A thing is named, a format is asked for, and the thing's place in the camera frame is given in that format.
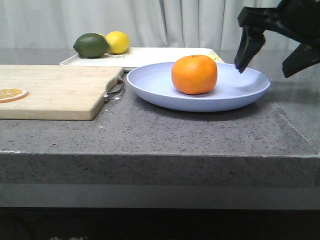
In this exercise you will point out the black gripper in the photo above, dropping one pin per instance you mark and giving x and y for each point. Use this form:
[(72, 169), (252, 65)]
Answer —
[(298, 20)]

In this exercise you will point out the whole orange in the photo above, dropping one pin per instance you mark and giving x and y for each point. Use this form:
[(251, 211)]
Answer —
[(194, 74)]

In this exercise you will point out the light blue plate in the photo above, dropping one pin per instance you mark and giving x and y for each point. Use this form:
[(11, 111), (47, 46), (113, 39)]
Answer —
[(215, 89)]

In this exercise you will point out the yellow banana on tray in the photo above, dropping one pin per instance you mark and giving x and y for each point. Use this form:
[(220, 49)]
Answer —
[(215, 57)]

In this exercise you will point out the white rectangular tray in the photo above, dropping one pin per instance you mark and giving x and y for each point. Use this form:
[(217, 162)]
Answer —
[(136, 57)]

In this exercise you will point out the yellow lemon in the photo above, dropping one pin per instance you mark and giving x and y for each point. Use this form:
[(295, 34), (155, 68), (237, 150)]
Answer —
[(118, 42)]

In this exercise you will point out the green lime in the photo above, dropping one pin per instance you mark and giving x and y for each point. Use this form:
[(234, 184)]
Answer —
[(91, 45)]

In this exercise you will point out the bamboo cutting board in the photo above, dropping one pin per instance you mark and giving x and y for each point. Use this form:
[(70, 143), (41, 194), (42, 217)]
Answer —
[(57, 92)]

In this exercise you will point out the grey curtain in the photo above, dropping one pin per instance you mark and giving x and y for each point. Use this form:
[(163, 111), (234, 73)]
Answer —
[(56, 24)]

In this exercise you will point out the orange slice toy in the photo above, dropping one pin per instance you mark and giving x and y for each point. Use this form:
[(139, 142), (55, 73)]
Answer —
[(12, 94)]

